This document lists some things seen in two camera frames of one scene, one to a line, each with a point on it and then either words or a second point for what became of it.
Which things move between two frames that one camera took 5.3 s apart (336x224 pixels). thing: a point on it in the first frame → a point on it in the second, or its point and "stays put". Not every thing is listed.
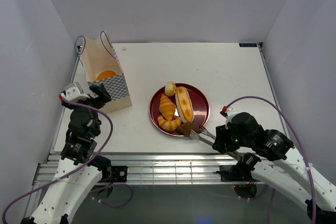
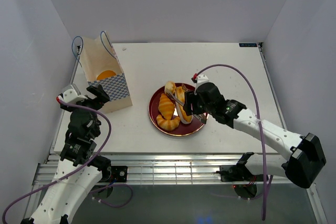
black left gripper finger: x=100 y=89 stays put
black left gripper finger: x=105 y=96 stays put
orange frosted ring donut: x=104 y=74 stays put
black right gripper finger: x=219 y=143 → x=189 y=98
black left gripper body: x=96 y=102 stays put
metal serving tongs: x=195 y=136 → x=202 y=118
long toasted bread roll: x=184 y=105 stays put
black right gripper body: x=233 y=141 → x=199 y=108
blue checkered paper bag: x=103 y=66 stays put
